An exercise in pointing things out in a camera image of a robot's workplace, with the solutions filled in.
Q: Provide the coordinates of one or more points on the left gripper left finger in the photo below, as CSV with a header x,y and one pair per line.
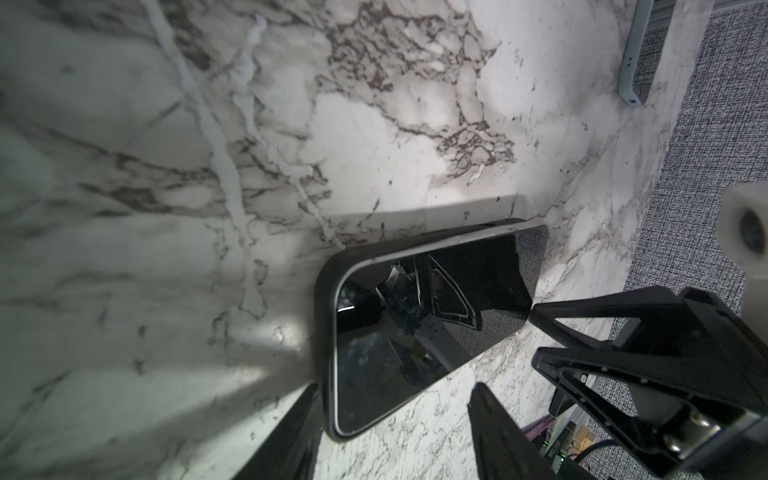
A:
x,y
290,451

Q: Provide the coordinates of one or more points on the black case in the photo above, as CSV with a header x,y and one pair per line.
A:
x,y
327,282

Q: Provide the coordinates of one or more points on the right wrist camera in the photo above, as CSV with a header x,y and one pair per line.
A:
x,y
741,231

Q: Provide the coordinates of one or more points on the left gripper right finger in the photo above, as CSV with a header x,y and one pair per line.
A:
x,y
502,451

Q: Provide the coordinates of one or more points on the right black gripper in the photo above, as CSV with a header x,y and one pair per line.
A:
x,y
698,378

